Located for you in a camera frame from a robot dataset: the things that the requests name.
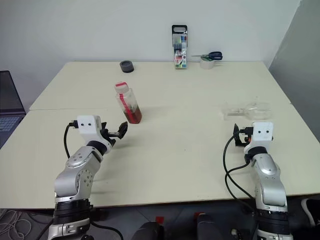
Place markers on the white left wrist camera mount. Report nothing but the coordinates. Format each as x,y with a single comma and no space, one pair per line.
86,127

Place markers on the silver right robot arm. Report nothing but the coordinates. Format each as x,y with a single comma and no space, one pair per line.
270,180

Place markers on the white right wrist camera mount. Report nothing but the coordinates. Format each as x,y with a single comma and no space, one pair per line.
261,133

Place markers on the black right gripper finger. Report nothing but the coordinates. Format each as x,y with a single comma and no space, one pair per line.
237,136

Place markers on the clear plastic bottle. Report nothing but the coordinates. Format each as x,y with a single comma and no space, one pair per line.
132,112

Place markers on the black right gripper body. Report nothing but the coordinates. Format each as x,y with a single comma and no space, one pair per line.
244,132

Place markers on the clear tape roll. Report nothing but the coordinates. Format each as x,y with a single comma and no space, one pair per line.
206,63

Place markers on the marker pen pack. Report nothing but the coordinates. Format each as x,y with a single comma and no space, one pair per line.
180,55

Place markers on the small white cube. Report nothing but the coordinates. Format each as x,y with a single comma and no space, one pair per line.
234,231

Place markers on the dark laptop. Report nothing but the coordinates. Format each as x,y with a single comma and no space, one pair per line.
10,100

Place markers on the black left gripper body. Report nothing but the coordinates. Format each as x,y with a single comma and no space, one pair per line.
111,137

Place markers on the black shoe white sole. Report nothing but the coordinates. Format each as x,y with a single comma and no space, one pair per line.
311,210

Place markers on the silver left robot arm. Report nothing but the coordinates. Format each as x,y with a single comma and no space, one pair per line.
75,175

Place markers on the pink white bottle cap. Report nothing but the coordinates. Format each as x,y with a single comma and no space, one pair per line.
121,87

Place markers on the black round cap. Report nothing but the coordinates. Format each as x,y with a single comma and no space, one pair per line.
127,67

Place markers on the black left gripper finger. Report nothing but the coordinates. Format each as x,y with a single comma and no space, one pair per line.
104,126
123,130

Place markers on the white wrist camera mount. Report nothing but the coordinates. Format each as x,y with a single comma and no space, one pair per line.
86,127
261,133

